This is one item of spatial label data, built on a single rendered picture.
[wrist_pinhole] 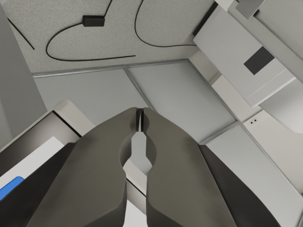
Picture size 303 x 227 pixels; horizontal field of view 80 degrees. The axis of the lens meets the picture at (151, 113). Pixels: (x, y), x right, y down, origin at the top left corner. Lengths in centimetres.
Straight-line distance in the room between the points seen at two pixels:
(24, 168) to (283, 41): 33
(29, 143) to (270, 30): 30
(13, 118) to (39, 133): 24
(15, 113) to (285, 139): 361
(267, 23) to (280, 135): 347
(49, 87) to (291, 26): 142
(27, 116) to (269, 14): 47
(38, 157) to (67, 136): 4
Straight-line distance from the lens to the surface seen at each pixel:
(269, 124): 369
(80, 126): 23
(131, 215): 29
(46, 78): 156
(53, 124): 22
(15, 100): 51
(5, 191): 29
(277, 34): 27
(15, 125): 45
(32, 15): 130
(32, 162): 25
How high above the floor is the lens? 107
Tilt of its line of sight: 18 degrees down
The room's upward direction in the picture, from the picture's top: 147 degrees clockwise
